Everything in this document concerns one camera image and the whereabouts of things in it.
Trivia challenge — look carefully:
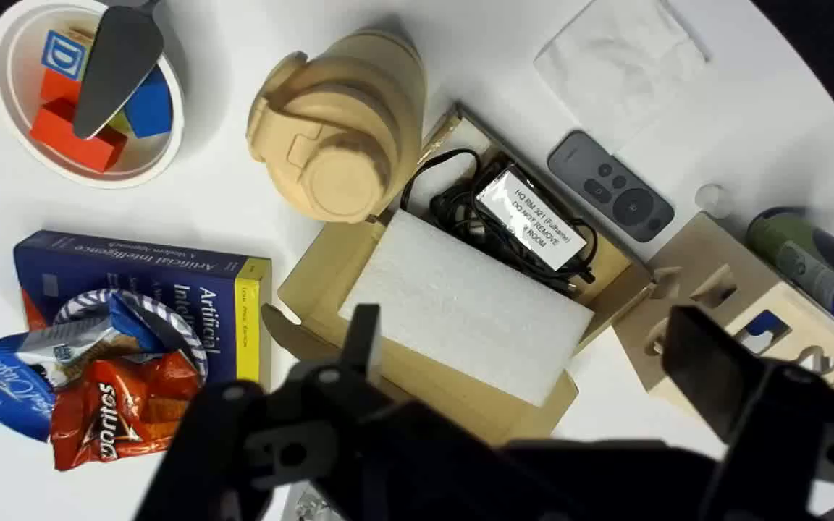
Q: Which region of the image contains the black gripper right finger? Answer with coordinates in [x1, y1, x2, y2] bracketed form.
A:
[663, 308, 768, 447]

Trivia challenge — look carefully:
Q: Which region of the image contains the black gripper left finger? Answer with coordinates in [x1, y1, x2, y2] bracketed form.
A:
[339, 305, 378, 380]

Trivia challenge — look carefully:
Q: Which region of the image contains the white paper napkin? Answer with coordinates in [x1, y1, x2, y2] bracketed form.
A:
[532, 0, 708, 134]

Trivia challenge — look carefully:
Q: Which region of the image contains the white foam pad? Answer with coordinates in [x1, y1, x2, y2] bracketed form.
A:
[339, 213, 592, 405]

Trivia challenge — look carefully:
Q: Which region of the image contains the wooden shape sorter box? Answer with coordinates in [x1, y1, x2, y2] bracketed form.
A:
[610, 215, 834, 409]

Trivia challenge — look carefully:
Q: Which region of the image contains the open cardboard box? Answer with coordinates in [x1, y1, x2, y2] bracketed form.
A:
[259, 100, 656, 450]

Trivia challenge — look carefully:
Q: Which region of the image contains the green and blue bottle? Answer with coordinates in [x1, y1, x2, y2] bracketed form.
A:
[743, 208, 834, 315]

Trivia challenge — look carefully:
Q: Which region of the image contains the tan insulated bottle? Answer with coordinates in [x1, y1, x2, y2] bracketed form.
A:
[246, 29, 426, 223]

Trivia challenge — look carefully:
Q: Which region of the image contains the grey remote control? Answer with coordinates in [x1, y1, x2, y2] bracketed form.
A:
[548, 131, 675, 243]

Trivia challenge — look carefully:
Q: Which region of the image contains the red chip bag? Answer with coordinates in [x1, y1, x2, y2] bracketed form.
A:
[48, 350, 202, 472]

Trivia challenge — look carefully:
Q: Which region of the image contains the blue wooden block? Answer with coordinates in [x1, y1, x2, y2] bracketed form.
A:
[125, 71, 174, 139]

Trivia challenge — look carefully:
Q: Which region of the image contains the blue chip bag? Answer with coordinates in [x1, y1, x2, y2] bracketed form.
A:
[0, 289, 209, 441]

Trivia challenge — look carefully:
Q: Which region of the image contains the red wooden block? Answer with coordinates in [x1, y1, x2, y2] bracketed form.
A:
[28, 71, 128, 178]

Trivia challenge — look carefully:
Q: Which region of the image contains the blue letter block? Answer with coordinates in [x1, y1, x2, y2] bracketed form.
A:
[41, 29, 87, 82]

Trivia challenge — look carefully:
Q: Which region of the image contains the white bowl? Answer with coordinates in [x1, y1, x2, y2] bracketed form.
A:
[0, 0, 186, 189]

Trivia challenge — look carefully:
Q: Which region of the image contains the black power adapter with cable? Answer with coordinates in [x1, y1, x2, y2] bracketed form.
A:
[400, 147, 600, 295]

